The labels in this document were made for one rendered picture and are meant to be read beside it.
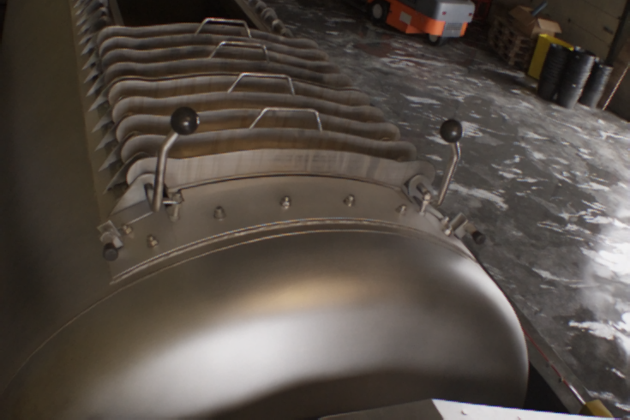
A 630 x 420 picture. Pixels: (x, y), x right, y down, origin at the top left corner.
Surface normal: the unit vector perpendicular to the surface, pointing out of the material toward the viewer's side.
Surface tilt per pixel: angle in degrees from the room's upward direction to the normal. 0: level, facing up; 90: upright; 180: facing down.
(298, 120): 90
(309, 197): 1
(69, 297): 43
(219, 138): 90
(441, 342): 66
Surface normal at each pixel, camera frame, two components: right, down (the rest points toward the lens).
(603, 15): -0.91, 0.00
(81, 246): -0.41, -0.65
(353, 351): 0.40, 0.15
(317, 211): 0.21, -0.85
